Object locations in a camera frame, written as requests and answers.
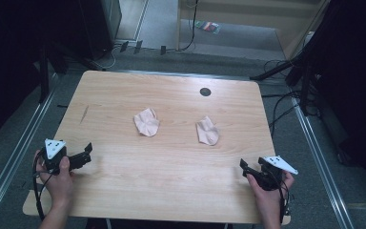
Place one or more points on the black metal stand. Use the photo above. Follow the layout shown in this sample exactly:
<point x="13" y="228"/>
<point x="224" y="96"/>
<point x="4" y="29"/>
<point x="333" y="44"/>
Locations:
<point x="305" y="86"/>

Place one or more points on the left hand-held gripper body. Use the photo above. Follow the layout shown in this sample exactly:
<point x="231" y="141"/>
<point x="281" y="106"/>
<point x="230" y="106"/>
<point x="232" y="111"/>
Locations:
<point x="54" y="148"/>

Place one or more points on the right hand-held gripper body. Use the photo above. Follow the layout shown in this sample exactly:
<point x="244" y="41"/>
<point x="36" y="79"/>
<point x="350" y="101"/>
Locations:
<point x="279" y="163"/>

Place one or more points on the black cabinet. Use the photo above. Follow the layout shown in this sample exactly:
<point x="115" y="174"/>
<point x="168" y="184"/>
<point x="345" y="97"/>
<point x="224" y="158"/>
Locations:
<point x="98" y="25"/>

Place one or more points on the light wooden furniture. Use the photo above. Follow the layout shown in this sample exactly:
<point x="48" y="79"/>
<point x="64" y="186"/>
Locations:
<point x="235" y="9"/>

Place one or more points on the person's right hand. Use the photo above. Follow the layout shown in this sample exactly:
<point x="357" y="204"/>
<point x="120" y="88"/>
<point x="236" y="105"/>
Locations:
<point x="271" y="198"/>

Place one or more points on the pink sock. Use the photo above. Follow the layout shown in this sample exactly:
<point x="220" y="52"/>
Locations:
<point x="146" y="124"/>
<point x="208" y="132"/>

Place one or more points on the black plug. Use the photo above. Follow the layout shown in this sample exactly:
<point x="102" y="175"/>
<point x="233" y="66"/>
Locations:
<point x="124" y="46"/>
<point x="138" y="46"/>

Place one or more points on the person's left hand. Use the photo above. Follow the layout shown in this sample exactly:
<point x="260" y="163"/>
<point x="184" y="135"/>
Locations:
<point x="57" y="187"/>

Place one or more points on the black round table grommet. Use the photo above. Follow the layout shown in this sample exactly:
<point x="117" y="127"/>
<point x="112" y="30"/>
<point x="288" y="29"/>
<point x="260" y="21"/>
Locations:
<point x="205" y="92"/>

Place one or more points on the colourful packet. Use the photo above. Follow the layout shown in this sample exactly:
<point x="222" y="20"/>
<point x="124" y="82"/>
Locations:
<point x="208" y="26"/>

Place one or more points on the metal floor rail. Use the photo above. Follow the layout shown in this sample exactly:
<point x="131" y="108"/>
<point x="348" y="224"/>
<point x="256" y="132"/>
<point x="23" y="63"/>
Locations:
<point x="16" y="152"/>
<point x="321" y="159"/>

